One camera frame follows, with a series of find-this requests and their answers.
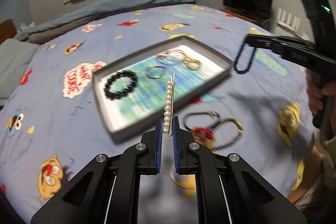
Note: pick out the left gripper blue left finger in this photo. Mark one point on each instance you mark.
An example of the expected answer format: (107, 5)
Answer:
(158, 148)

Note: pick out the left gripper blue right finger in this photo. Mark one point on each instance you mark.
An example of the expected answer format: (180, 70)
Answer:
(175, 131)

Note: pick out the pearl hair clip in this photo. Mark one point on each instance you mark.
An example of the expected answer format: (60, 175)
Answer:
(169, 106)

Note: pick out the thin gold-silver bangle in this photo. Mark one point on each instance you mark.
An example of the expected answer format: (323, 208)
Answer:
(186, 182)

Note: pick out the silver bangle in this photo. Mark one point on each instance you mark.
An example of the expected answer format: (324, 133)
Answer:
(155, 72)

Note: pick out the gold round ornament pendant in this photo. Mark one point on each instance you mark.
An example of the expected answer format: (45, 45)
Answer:
(192, 64)

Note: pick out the person's right hand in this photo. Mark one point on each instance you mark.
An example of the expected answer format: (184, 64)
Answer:
(315, 94)

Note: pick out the printed paper sheet in tray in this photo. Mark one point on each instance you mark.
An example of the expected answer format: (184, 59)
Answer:
(128, 96)

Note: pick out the grey cardboard box tray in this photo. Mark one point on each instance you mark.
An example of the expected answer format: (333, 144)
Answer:
(178, 104)

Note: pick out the white wifi router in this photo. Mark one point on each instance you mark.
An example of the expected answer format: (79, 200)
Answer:
(287, 20)

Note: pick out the teal folded blanket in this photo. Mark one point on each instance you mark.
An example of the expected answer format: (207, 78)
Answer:
(54, 28)

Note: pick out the grey-blue pillow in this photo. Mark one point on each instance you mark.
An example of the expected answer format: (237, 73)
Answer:
(15, 58)

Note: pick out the wooden headboard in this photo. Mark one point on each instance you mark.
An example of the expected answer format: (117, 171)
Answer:
(7, 30)

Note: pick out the red bead gold chain jewelry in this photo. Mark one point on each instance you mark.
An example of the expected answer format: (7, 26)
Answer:
(203, 136)

